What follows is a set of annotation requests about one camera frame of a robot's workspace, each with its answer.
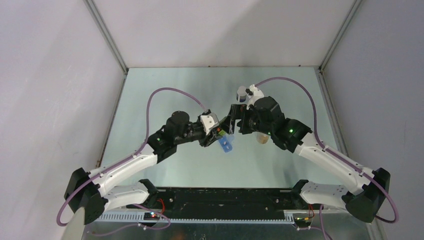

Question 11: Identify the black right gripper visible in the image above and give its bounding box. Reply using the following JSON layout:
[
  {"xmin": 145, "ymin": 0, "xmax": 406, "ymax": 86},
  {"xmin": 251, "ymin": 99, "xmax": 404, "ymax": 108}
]
[{"xmin": 218, "ymin": 104, "xmax": 273, "ymax": 136}]

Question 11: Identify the blue pill organizer box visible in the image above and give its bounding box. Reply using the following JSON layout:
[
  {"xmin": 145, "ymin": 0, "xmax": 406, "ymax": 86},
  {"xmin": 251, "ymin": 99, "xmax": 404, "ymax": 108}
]
[{"xmin": 218, "ymin": 134, "xmax": 235, "ymax": 153}]

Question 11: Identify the clear amber pill bottle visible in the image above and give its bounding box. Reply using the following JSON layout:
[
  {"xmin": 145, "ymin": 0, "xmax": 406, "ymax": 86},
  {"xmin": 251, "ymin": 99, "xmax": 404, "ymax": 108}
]
[{"xmin": 256, "ymin": 132, "xmax": 270, "ymax": 144}]

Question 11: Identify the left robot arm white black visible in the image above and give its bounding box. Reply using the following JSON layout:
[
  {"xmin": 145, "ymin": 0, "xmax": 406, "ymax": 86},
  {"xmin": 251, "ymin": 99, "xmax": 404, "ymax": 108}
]
[{"xmin": 64, "ymin": 110, "xmax": 234, "ymax": 225}]

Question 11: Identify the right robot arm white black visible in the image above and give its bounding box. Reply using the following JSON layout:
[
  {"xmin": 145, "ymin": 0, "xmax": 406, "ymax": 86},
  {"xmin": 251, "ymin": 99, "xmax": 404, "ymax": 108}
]
[{"xmin": 220, "ymin": 96, "xmax": 391, "ymax": 223}]

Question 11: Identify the left controller board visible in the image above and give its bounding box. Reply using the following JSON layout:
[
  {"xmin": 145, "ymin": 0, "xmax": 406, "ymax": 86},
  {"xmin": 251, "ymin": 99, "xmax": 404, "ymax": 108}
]
[{"xmin": 143, "ymin": 212, "xmax": 162, "ymax": 221}]

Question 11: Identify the controller board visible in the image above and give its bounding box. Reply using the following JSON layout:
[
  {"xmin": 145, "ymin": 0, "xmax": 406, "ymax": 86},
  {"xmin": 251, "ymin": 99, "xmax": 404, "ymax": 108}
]
[
  {"xmin": 143, "ymin": 212, "xmax": 162, "ymax": 221},
  {"xmin": 294, "ymin": 216, "xmax": 314, "ymax": 229}
]

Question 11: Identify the right controller board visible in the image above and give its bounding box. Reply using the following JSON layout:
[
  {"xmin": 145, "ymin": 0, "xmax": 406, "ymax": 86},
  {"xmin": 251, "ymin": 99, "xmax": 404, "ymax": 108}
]
[{"xmin": 294, "ymin": 216, "xmax": 314, "ymax": 229}]

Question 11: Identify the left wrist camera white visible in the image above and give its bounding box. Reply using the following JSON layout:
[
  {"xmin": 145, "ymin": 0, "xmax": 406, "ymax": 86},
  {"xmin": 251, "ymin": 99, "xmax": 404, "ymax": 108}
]
[{"xmin": 199, "ymin": 112, "xmax": 219, "ymax": 136}]

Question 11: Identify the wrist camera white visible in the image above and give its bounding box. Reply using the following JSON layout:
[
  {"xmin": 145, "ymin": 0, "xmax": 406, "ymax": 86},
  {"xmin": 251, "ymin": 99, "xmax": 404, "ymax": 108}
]
[
  {"xmin": 199, "ymin": 112, "xmax": 219, "ymax": 136},
  {"xmin": 246, "ymin": 84, "xmax": 265, "ymax": 110}
]

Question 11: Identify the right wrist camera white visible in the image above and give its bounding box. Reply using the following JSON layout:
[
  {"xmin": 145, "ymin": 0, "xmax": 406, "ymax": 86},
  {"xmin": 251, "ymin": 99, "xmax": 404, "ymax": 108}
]
[{"xmin": 246, "ymin": 84, "xmax": 265, "ymax": 110}]

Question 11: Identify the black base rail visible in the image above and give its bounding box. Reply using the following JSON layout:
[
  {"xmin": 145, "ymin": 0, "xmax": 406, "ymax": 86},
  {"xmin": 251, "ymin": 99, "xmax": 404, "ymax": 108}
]
[{"xmin": 143, "ymin": 187, "xmax": 320, "ymax": 220}]

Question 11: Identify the grey slotted cable duct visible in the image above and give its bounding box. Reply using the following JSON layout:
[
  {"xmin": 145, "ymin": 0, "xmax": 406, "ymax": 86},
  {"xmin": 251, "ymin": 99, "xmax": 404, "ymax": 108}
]
[{"xmin": 94, "ymin": 211, "xmax": 294, "ymax": 224}]

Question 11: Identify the right aluminium frame post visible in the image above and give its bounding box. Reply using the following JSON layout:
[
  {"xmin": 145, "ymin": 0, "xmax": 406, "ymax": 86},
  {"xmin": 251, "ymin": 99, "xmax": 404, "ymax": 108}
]
[{"xmin": 319, "ymin": 0, "xmax": 364, "ymax": 72}]

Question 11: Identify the aluminium frame post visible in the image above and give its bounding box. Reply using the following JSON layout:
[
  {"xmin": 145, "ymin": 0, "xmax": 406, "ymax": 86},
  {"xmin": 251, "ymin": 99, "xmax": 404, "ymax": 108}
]
[
  {"xmin": 83, "ymin": 0, "xmax": 129, "ymax": 75},
  {"xmin": 319, "ymin": 0, "xmax": 364, "ymax": 72}
]

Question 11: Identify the left aluminium frame post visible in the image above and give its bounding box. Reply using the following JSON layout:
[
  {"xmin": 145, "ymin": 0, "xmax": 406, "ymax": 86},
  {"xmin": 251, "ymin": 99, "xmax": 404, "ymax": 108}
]
[{"xmin": 83, "ymin": 0, "xmax": 129, "ymax": 75}]

